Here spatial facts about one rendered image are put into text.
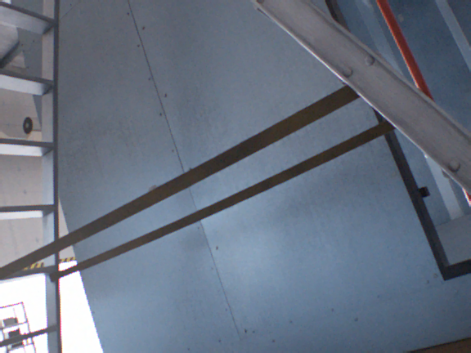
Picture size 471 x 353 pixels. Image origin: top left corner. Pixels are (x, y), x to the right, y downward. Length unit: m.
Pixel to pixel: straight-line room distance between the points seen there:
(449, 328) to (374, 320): 0.23
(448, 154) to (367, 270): 0.90
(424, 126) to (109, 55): 1.76
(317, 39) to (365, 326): 1.06
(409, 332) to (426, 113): 0.98
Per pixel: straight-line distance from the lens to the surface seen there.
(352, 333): 1.68
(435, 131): 0.76
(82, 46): 2.47
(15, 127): 13.28
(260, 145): 0.86
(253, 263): 1.78
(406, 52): 1.64
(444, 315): 1.58
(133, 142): 2.13
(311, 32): 0.86
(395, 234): 1.56
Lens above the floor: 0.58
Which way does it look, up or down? 11 degrees up
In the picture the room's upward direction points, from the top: 20 degrees counter-clockwise
